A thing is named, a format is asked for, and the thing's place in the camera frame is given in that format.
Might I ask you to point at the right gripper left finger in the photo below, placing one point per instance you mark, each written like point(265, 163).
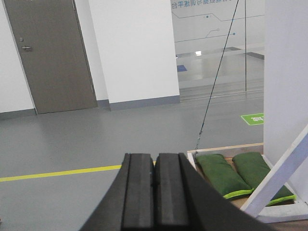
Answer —
point(128, 204)

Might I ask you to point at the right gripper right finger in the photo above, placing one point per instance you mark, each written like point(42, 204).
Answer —
point(186, 202)

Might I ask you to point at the grey room door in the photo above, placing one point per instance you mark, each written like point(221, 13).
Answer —
point(50, 44)

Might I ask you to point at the green sandbag left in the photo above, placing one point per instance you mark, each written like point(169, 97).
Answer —
point(222, 176)

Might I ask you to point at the green sandbag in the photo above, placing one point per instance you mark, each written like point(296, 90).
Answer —
point(252, 167)
point(222, 176)

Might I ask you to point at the white border batten far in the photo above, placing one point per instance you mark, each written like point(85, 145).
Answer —
point(227, 151)

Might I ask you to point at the plywood base platform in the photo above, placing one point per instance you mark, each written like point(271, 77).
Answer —
point(298, 210)

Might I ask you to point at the far white triangular brace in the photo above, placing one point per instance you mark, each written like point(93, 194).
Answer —
point(278, 175)

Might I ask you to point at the green sandbag right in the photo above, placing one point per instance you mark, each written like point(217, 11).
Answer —
point(252, 167)

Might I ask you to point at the white wall panel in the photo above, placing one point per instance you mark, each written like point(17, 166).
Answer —
point(285, 74)

